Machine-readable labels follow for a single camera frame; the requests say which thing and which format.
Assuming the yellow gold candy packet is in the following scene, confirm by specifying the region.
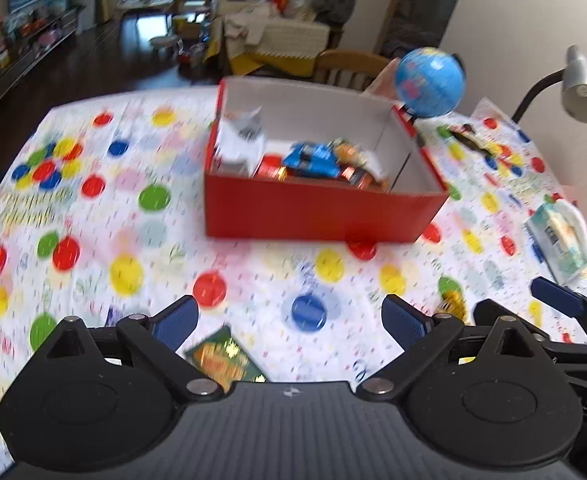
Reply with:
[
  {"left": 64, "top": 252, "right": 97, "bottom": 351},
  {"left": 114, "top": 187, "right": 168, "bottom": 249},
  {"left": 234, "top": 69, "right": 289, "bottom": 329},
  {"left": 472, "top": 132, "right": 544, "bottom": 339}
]
[{"left": 437, "top": 289, "right": 468, "bottom": 323}]

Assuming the purple candy wrapper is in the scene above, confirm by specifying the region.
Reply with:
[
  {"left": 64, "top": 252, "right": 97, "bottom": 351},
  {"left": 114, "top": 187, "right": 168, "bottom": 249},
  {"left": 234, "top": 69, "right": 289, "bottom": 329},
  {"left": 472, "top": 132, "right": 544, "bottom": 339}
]
[{"left": 105, "top": 306, "right": 123, "bottom": 327}]

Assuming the round coffee table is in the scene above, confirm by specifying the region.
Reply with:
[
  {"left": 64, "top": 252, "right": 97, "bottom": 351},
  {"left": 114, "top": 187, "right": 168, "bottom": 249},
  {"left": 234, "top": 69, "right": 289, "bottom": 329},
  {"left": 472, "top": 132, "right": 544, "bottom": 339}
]
[{"left": 115, "top": 0, "right": 178, "bottom": 21}]

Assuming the wooden chair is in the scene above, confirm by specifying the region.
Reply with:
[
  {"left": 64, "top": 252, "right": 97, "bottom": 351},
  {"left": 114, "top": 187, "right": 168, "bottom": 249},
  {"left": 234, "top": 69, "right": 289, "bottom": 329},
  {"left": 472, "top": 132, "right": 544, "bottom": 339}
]
[{"left": 312, "top": 49, "right": 390, "bottom": 91}]

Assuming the silver white snack bag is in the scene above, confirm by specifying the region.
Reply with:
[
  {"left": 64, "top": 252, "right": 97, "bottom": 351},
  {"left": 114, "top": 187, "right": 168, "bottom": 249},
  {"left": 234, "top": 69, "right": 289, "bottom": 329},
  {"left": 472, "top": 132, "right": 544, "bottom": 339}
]
[{"left": 213, "top": 107, "right": 266, "bottom": 178}]

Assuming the balloon pattern tablecloth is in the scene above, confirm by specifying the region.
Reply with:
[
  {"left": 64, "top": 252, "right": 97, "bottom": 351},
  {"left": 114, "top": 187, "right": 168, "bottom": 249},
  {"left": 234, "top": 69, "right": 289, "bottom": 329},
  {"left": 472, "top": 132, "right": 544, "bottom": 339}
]
[{"left": 0, "top": 88, "right": 586, "bottom": 474}]

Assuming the sofa with cream cover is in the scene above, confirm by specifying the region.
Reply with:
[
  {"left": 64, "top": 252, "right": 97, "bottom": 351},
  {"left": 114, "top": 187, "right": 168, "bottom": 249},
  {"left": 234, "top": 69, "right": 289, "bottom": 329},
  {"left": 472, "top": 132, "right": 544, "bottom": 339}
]
[{"left": 204, "top": 0, "right": 330, "bottom": 78}]

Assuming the blue desk globe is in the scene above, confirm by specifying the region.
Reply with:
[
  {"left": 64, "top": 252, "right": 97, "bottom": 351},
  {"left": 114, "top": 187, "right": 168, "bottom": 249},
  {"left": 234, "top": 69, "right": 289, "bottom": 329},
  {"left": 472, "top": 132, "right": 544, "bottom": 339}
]
[{"left": 393, "top": 47, "right": 466, "bottom": 119}]

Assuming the tv console shelf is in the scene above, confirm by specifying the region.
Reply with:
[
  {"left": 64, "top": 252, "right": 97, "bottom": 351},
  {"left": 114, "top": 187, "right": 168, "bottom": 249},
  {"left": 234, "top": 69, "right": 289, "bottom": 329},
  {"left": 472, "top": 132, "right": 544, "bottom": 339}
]
[{"left": 0, "top": 6, "right": 83, "bottom": 102}]

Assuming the red snack bag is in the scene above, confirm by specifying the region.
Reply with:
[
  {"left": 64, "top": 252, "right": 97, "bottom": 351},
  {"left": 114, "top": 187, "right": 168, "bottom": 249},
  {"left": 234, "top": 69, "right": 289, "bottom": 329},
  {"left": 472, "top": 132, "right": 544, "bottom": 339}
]
[{"left": 254, "top": 154, "right": 288, "bottom": 181}]

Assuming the green cracker packet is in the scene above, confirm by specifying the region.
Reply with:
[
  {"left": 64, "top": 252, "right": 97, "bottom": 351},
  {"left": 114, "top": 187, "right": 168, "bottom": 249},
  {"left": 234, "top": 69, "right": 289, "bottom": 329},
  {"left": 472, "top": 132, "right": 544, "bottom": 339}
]
[{"left": 184, "top": 325, "right": 269, "bottom": 392}]

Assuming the copper foil snack bag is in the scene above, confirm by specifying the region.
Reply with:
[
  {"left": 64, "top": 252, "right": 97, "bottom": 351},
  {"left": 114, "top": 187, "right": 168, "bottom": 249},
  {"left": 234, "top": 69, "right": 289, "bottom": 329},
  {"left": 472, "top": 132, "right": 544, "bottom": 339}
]
[{"left": 340, "top": 166, "right": 388, "bottom": 192}]

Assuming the tissue pack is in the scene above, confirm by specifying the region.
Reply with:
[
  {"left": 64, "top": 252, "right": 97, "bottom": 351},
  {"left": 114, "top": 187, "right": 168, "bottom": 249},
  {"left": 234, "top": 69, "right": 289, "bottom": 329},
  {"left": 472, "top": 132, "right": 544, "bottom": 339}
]
[{"left": 525, "top": 200, "right": 587, "bottom": 285}]

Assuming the grey desk lamp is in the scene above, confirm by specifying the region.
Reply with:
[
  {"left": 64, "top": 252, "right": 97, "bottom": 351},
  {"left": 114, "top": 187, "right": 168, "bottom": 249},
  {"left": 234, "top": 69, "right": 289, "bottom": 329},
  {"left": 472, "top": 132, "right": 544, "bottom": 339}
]
[{"left": 511, "top": 44, "right": 587, "bottom": 124}]

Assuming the blue snack packet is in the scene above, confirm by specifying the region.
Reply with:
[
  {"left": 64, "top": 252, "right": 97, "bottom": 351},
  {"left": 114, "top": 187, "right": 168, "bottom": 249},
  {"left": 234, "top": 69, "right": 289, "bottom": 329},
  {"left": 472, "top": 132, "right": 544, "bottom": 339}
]
[{"left": 283, "top": 143, "right": 341, "bottom": 179}]

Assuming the red cardboard box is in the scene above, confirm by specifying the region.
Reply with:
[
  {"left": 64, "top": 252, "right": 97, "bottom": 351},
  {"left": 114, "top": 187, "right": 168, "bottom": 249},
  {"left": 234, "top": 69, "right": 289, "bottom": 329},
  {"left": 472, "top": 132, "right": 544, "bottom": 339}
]
[{"left": 205, "top": 77, "right": 447, "bottom": 244}]

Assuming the small white stool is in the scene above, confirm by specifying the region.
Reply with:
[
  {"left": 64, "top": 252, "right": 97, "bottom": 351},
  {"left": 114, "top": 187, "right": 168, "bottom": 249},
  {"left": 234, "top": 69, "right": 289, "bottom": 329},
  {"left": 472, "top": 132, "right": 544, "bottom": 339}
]
[{"left": 149, "top": 35, "right": 179, "bottom": 55}]

